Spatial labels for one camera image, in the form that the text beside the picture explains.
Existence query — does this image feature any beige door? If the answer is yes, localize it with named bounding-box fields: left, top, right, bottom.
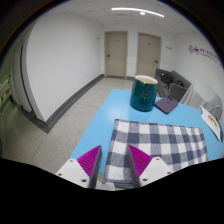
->
left=135, top=32, right=163, bottom=79
left=104, top=30, right=129, bottom=79

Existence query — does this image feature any long ceiling light strip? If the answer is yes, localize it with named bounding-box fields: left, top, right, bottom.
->
left=110, top=6, right=165, bottom=19

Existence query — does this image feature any grey white checked towel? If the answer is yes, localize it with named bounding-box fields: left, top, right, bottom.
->
left=104, top=118, right=209, bottom=190

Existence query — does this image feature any teal ceramic mug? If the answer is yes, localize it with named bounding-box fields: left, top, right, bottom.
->
left=129, top=74, right=159, bottom=113

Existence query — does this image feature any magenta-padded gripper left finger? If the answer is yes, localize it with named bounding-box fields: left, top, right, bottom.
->
left=55, top=144, right=103, bottom=190

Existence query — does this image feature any purple smartphone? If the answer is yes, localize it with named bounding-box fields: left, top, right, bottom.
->
left=153, top=96, right=179, bottom=115

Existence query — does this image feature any grey cloth-covered furniture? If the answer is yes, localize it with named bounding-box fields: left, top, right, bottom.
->
left=181, top=79, right=224, bottom=118

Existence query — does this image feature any black bag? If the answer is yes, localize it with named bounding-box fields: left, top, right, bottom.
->
left=160, top=73, right=174, bottom=85

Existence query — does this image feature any wall sign with logos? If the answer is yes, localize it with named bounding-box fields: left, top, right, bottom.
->
left=188, top=44, right=221, bottom=64

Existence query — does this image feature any grey sofa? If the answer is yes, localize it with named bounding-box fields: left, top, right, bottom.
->
left=154, top=68, right=193, bottom=103

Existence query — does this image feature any white board with rainbow drawing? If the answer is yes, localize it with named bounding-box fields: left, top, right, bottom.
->
left=200, top=105, right=222, bottom=141

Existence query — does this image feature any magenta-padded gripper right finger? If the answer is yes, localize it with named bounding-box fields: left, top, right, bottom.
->
left=125, top=143, right=174, bottom=188

